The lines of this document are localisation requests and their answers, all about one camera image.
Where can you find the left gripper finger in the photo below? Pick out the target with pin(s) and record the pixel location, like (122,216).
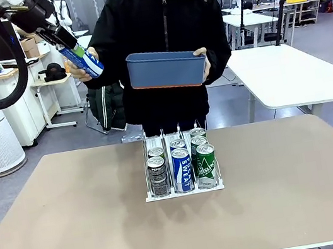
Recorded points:
(47,34)
(67,37)

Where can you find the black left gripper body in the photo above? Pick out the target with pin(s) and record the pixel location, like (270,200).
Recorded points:
(34,15)

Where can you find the blue Pocari Sweat can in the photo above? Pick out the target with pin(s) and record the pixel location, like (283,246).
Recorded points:
(93,66)
(177,143)
(182,169)

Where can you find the green Chilsung cider can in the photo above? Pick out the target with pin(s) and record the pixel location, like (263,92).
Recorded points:
(197,141)
(207,165)
(198,132)

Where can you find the person's left forearm black sleeve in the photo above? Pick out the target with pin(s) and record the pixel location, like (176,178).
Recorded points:
(220,61)

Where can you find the person's right forearm black sleeve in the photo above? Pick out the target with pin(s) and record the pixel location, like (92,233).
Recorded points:
(108,81)

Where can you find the person's right hand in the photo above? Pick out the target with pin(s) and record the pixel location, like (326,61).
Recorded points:
(78,72)

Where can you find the person's left hand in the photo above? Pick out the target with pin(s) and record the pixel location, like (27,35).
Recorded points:
(200,51)

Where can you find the small white box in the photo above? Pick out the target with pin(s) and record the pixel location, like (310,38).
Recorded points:
(44,49)

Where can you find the white office table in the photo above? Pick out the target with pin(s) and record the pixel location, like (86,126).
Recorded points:
(251,17)
(83,40)

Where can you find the cardboard box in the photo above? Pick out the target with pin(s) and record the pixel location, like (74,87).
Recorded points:
(30,49)

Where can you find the orange drink bottle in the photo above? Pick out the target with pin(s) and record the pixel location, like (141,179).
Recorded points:
(66,64)

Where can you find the black cap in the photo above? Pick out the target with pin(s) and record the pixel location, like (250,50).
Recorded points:
(54,71)

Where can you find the black tripod pole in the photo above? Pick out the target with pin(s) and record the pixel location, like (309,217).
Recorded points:
(243,12)
(281,9)

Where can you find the white paper cup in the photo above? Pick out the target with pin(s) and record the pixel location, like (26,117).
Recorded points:
(42,75)

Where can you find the small white rolling table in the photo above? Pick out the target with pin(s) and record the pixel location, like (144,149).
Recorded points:
(56,80)

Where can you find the black keyboard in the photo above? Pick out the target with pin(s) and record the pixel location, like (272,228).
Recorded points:
(8,65)

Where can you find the wooden shelf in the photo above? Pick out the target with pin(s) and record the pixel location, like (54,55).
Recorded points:
(307,11)

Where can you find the dark green striped jacket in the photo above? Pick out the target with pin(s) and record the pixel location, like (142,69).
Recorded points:
(109,108)

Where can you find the person in black jacket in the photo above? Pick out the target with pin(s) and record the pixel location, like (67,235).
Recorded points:
(153,27)

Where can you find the black metal chair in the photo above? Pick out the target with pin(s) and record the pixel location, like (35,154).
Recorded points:
(87,121)

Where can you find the red fire extinguisher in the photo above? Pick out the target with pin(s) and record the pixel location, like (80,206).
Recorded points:
(328,4)

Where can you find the white cabinet wooden top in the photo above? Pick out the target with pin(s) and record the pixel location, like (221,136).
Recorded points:
(18,117)

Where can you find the clear plastic bag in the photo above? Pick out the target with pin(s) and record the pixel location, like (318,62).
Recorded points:
(130,138)

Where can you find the white side table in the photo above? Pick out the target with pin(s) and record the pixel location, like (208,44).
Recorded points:
(299,76)

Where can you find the black Pepsi can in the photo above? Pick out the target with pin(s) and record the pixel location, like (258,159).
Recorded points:
(157,177)
(155,152)

